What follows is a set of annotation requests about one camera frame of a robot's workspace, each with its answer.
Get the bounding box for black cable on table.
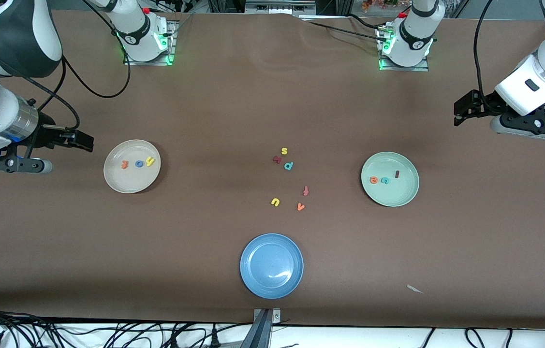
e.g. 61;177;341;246
301;17;389;42

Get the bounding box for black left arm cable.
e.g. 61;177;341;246
474;0;495;104

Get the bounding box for grey power strip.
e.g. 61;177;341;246
246;0;316;15

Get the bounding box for metal camera stand bracket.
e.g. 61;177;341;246
241;308;282;348

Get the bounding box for brown paper table cover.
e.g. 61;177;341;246
0;10;545;330

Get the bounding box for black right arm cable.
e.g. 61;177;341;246
0;0;132;132

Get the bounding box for beige brown plate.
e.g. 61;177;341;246
103;139;162;194

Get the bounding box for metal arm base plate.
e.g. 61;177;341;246
380;56;430;72
124;46;177;66

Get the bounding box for orange artificial flowers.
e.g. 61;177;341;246
362;0;411;13

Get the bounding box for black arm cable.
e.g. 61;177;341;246
474;0;495;104
0;0;132;132

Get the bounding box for pale green plate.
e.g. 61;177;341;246
361;151;421;207

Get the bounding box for blue plate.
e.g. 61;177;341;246
240;233;304;299

